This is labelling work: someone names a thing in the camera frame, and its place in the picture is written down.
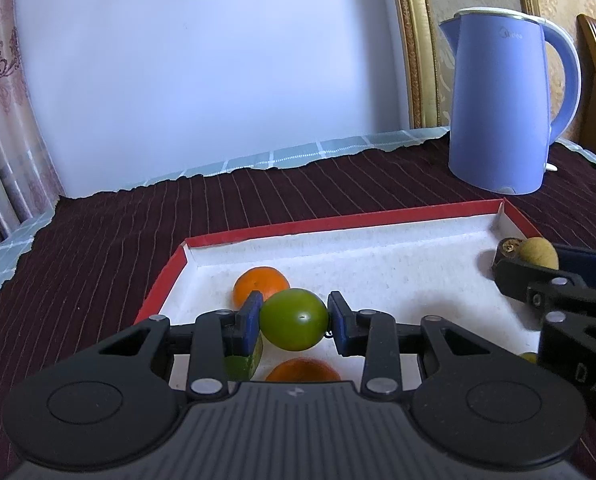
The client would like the green cucumber piece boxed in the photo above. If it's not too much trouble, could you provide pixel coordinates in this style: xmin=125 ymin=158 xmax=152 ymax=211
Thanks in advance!
xmin=223 ymin=332 xmax=264 ymax=382

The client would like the red cardboard box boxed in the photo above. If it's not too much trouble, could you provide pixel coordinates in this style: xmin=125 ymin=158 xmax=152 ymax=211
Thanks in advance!
xmin=134 ymin=198 xmax=554 ymax=391

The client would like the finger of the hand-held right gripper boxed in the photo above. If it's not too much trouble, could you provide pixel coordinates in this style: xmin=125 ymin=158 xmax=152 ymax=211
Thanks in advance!
xmin=493 ymin=257 xmax=596 ymax=327
xmin=553 ymin=245 xmax=596 ymax=291

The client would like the large green tomato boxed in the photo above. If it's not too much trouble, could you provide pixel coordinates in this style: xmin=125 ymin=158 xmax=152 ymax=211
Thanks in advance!
xmin=259 ymin=288 xmax=330 ymax=352

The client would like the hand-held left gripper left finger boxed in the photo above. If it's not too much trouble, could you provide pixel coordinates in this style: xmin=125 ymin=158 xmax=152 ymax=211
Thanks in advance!
xmin=98 ymin=291 xmax=264 ymax=402

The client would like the pink patterned curtain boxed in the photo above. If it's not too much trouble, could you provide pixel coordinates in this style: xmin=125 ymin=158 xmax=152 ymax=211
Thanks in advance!
xmin=0 ymin=0 xmax=64 ymax=261

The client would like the gold wall frame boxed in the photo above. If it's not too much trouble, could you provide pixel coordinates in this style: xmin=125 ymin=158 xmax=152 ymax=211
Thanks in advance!
xmin=385 ymin=0 xmax=541 ymax=129

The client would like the small dark sugarcane piece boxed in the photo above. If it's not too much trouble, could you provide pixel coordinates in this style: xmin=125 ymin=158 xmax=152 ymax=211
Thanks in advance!
xmin=497 ymin=238 xmax=526 ymax=268

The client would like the tan longan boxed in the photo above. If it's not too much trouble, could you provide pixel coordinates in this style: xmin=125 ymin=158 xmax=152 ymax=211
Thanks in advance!
xmin=518 ymin=238 xmax=560 ymax=271

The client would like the blue electric kettle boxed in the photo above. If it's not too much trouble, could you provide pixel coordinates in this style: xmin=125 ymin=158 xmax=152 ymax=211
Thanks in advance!
xmin=438 ymin=6 xmax=581 ymax=196

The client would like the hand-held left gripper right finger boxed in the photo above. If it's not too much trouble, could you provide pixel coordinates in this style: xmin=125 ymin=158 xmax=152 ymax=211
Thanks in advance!
xmin=327 ymin=291 xmax=504 ymax=402

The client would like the dark striped cloth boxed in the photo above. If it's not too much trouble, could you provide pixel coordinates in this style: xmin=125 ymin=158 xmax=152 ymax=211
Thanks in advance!
xmin=0 ymin=132 xmax=596 ymax=480

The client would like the orange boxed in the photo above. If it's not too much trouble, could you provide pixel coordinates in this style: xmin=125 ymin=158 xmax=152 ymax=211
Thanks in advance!
xmin=233 ymin=266 xmax=290 ymax=311
xmin=264 ymin=357 xmax=342 ymax=383

